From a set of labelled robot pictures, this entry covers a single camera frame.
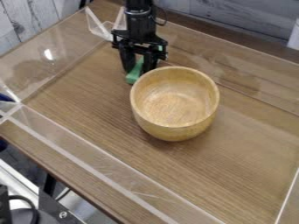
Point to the white object at right edge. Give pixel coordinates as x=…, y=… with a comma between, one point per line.
x=294, y=38

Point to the light wooden bowl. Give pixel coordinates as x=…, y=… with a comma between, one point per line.
x=175, y=101

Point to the clear acrylic tray wall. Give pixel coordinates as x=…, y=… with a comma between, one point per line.
x=231, y=176

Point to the green rectangular block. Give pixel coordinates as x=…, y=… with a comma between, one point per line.
x=135, y=73

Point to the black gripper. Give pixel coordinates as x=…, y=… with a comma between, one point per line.
x=135, y=38

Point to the black metal bracket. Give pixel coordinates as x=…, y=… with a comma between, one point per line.
x=53, y=213

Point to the black table leg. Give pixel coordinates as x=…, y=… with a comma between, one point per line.
x=49, y=184

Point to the blue object at left edge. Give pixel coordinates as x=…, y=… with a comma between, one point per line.
x=5, y=98

